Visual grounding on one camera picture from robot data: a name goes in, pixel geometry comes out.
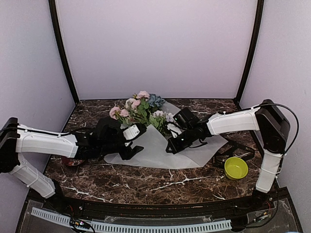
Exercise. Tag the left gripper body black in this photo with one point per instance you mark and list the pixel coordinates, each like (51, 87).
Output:
(129, 154)

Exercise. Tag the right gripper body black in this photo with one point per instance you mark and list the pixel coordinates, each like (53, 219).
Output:
(182, 144)

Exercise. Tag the lilac hydrangea fake bunch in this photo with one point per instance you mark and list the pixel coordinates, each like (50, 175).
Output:
(158, 120)

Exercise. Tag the small pink fake rose stem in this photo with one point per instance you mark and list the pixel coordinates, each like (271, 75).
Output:
(121, 115)

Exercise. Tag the white fake rose stem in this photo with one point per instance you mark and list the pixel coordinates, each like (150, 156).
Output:
(131, 102)

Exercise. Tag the blue fake rose bunch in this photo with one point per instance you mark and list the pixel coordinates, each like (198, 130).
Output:
(156, 101)

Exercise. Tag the pink peony fake stem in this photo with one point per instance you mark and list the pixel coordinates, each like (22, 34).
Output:
(140, 109)

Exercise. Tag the black ribbon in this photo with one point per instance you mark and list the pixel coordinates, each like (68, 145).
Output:
(234, 149)

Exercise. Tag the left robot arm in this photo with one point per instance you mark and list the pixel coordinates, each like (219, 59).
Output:
(108, 137)

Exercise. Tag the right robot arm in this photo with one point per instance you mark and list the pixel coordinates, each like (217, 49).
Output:
(265, 118)

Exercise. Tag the red floral dish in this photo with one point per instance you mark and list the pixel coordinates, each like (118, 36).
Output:
(71, 162)

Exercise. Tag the yellow-green bowl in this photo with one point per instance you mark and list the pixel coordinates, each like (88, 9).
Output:
(235, 168)

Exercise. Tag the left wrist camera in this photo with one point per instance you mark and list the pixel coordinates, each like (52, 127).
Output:
(131, 133)

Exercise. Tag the black front rail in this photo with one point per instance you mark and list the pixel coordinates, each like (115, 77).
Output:
(100, 210)

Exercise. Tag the right black frame post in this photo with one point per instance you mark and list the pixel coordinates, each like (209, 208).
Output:
(251, 50)

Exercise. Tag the black frame post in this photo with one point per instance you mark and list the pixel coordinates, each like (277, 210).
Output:
(251, 50)
(61, 50)

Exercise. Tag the left black frame post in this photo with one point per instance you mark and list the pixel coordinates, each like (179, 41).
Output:
(61, 50)

